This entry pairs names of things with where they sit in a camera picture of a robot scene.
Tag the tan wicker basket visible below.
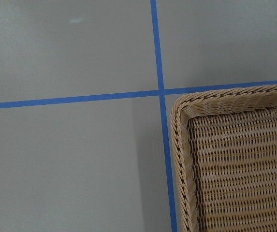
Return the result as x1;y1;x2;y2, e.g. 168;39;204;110
171;84;277;232

